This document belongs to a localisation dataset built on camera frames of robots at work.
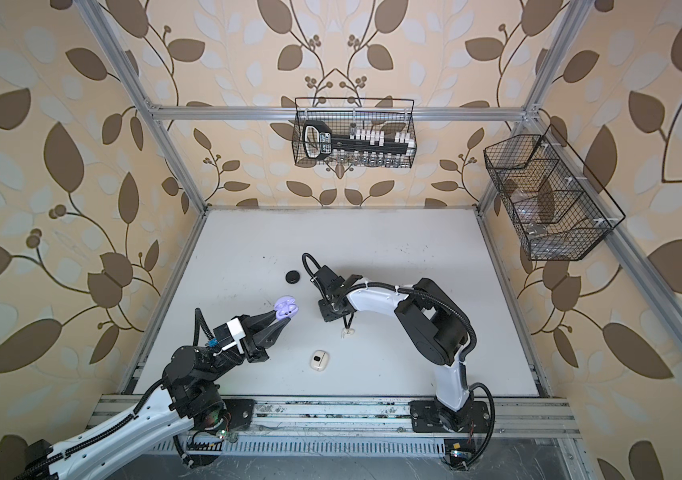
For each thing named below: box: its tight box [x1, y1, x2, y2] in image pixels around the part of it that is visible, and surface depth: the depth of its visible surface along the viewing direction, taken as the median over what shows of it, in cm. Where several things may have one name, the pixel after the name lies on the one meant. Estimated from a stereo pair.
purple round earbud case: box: [274, 295, 299, 320], surface depth 62 cm
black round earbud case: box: [285, 270, 301, 284], surface depth 101 cm
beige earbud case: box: [310, 350, 329, 372], surface depth 84 cm
